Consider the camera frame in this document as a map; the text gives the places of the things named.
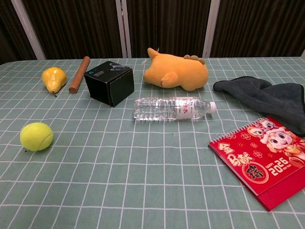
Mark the yellow tennis ball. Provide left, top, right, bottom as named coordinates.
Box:
left=20, top=122, right=54, bottom=152

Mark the black cardboard box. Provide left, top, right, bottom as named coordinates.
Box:
left=83, top=61, right=135, bottom=107

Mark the clear plastic water bottle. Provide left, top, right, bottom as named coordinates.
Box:
left=133, top=96, right=217, bottom=122

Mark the orange plush toy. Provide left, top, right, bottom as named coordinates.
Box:
left=142, top=47, right=209, bottom=92

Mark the green checked tablecloth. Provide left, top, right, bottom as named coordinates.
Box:
left=0, top=56, right=305, bottom=229

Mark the brown wooden rod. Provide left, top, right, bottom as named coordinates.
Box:
left=68, top=56, right=91, bottom=94

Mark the yellow pear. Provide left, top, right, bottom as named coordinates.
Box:
left=41, top=67, right=67, bottom=94

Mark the red 2026 desk calendar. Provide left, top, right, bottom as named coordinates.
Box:
left=208, top=115, right=305, bottom=212

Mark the dark grey towel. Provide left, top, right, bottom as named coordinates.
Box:
left=213, top=76, right=305, bottom=137

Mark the white frame post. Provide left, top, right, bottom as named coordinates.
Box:
left=10, top=0, right=47, bottom=61
left=115, top=0, right=132, bottom=59
left=203, top=0, right=221, bottom=58

